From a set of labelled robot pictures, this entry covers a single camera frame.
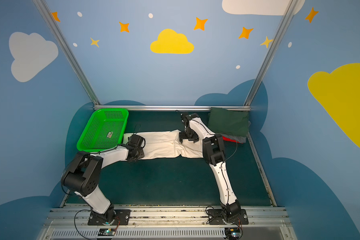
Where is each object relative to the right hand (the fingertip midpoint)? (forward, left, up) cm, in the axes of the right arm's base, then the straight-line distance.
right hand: (188, 139), depth 104 cm
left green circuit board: (-55, +38, -1) cm, 67 cm away
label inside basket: (+2, +58, -1) cm, 58 cm away
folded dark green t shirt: (+11, -31, +8) cm, 34 cm away
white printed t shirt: (-5, +16, +1) cm, 17 cm away
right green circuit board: (-52, -23, -2) cm, 57 cm away
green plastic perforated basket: (+6, +63, -1) cm, 64 cm away
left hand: (-13, +30, -1) cm, 33 cm away
